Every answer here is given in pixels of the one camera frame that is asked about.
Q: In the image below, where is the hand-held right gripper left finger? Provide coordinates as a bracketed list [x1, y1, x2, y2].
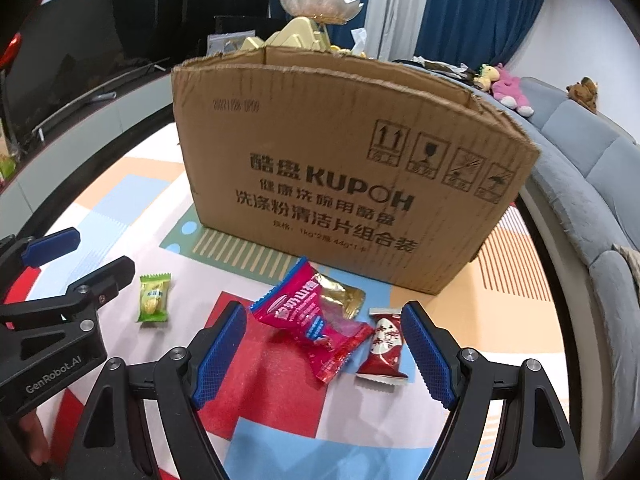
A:
[67, 301, 248, 480]

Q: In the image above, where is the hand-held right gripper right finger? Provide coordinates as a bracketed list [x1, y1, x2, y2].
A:
[401, 301, 586, 480]

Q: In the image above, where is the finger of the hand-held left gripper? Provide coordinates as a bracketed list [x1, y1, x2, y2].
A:
[0, 256, 137, 333]
[0, 227, 82, 281]

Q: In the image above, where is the red and white candy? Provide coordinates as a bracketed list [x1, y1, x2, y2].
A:
[355, 307, 408, 386]

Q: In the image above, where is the light green candy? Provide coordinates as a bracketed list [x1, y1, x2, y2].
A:
[137, 272, 172, 325]

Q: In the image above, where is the pink snack packet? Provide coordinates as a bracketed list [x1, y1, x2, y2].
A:
[249, 257, 375, 385]

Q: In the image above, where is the gold snack packet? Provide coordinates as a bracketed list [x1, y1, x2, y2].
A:
[312, 272, 366, 320]

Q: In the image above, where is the brown cardboard box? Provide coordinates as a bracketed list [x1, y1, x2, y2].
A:
[170, 45, 542, 297]

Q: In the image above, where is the person's left hand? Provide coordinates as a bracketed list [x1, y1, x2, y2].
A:
[15, 407, 53, 466]

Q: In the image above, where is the colourful checked tablecloth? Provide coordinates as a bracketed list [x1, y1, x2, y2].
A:
[0, 105, 586, 480]

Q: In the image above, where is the green snack bag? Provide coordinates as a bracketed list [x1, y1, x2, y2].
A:
[0, 125, 18, 181]

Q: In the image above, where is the grey television cabinet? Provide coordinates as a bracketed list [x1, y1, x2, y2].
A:
[0, 67, 176, 196]

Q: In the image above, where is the black curved television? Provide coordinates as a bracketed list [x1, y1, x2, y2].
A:
[0, 0, 173, 158]

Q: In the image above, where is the beige jacket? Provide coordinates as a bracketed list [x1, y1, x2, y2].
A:
[612, 244, 640, 281]

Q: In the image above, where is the grey corner sofa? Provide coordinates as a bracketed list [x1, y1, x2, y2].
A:
[400, 57, 640, 411]

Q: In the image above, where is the pink plush toy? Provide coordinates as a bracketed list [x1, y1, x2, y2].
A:
[491, 64, 536, 117]

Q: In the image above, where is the yellow plush toy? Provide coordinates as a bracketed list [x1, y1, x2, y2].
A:
[472, 62, 503, 92]

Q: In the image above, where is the black piano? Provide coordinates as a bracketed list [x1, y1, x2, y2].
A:
[107, 0, 286, 66]

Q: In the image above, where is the clothes pile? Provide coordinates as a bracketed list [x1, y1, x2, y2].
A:
[395, 56, 483, 83]

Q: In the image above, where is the brown plush toy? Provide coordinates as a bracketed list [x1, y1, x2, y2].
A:
[566, 76, 599, 113]

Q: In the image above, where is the gold mountain lid candy jar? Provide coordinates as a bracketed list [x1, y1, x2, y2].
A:
[240, 16, 333, 53]

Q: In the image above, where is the white lotus tiered stand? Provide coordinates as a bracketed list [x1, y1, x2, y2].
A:
[279, 0, 364, 26]

